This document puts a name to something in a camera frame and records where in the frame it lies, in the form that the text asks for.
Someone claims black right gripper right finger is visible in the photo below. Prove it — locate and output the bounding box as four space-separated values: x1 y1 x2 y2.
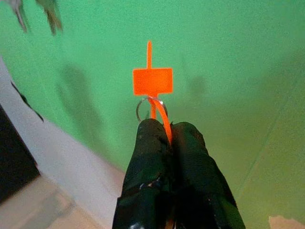
170 121 246 229

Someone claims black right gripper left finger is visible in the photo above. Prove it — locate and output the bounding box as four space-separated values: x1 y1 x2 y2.
112 118 173 229

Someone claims silver metal key ring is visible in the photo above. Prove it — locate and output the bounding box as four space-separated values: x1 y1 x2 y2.
136 96 168 124

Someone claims orange plastic key tag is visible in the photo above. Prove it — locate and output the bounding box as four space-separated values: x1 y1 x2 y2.
132 41 173 146

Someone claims white skirting board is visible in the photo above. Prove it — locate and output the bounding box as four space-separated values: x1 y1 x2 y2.
0 56 127 210

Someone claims black box furniture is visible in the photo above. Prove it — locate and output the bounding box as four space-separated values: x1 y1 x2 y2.
0 104 41 203

